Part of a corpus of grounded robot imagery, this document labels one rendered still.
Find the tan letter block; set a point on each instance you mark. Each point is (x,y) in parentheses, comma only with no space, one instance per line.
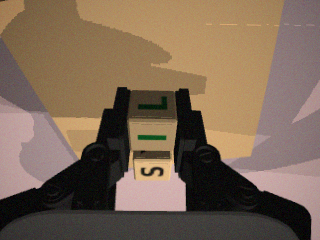
(152,120)
(152,165)

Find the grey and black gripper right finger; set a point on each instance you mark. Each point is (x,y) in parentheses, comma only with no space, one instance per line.
(210,183)

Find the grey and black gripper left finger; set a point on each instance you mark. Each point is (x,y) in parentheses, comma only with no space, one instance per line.
(84,185)

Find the tan flat mat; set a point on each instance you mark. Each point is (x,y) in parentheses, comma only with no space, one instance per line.
(75,53)

